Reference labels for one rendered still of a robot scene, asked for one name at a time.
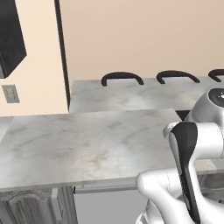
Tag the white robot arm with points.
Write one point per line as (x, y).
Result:
(163, 186)

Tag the grey sink basin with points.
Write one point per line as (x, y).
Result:
(211, 182)

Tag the grey wood cabinet door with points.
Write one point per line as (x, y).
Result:
(23, 208)

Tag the black curved chair back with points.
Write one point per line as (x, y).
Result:
(122, 75)
(176, 73)
(217, 73)

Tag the grey dishwasher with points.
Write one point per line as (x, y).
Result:
(108, 208)

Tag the grey wall outlet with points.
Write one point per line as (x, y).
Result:
(10, 94)

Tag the black wall cabinet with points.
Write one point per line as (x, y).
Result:
(10, 43)

